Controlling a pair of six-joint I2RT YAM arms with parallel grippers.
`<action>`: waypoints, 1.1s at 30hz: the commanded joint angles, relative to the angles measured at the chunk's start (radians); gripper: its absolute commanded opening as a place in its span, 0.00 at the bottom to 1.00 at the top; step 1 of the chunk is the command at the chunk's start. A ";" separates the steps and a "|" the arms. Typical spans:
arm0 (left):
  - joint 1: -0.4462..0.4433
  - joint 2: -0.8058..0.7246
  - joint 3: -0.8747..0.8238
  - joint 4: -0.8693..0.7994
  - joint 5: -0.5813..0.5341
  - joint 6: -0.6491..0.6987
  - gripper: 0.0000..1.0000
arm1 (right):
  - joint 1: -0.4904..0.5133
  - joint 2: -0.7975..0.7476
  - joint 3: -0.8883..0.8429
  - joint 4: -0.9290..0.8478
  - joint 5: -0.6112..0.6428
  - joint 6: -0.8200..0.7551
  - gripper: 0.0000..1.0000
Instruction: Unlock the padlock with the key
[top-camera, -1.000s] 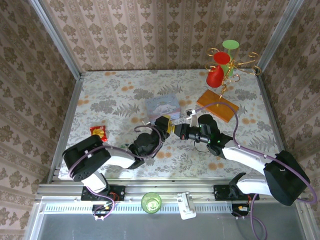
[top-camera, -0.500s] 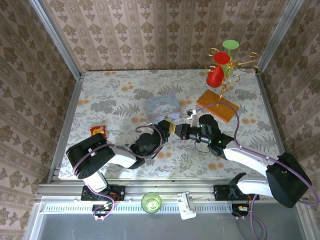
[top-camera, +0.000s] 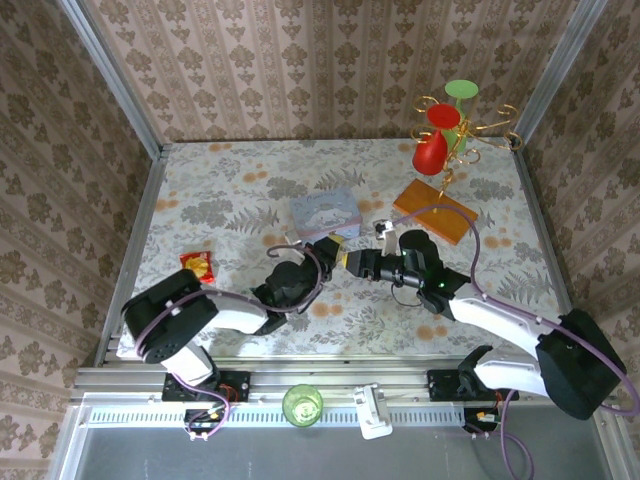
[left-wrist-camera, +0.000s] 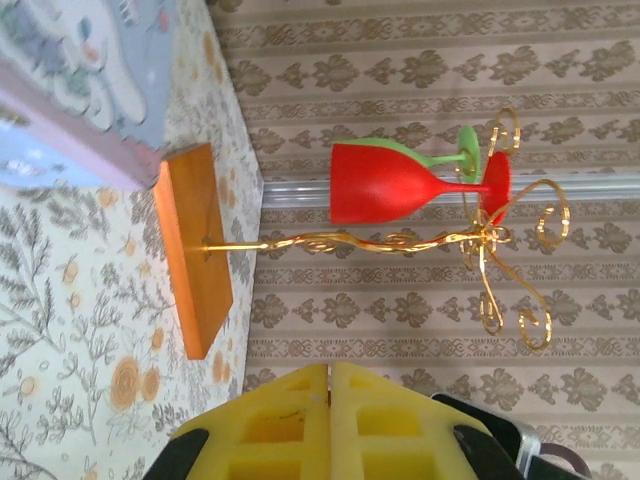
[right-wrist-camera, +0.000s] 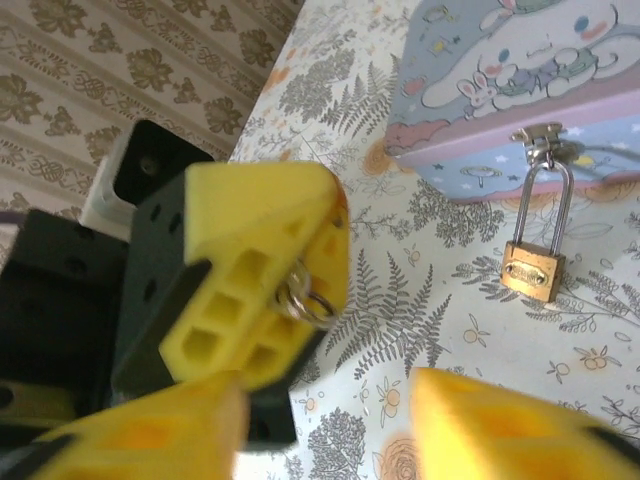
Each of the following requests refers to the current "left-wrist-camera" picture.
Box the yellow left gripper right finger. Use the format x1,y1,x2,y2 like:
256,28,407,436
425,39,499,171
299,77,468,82
332,361,494,480

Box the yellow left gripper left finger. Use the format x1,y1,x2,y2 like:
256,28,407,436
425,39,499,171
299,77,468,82
169,363,330,480

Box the wooden rack base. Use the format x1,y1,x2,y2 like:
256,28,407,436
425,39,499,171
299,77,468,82
152,142,235,361

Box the red wine glass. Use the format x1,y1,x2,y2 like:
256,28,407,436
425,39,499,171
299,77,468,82
328,142,514,225

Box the green wine glass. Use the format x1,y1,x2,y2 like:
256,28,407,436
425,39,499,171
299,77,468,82
357,124,482,184

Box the pastel cartoon box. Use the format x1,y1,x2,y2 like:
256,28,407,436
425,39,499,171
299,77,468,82
0,0,179,191

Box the gold wire glass rack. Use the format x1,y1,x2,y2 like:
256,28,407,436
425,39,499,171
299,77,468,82
202,107,571,351

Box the aluminium frame post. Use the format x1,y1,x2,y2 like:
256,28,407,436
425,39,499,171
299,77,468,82
259,172,640,211

